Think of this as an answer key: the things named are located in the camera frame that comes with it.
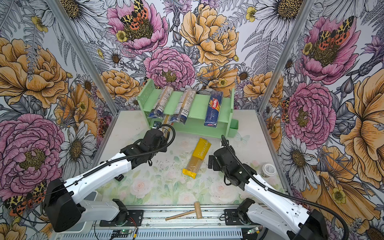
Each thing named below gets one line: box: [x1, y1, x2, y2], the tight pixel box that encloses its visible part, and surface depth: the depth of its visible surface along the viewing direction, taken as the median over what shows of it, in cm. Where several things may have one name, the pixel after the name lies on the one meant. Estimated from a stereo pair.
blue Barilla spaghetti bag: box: [204, 90, 224, 128], surface depth 81 cm
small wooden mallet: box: [165, 201, 203, 221], surface depth 78 cm
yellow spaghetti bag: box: [182, 138, 212, 179], surface depth 96 cm
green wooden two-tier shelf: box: [137, 78, 239, 139], surface depth 84 cm
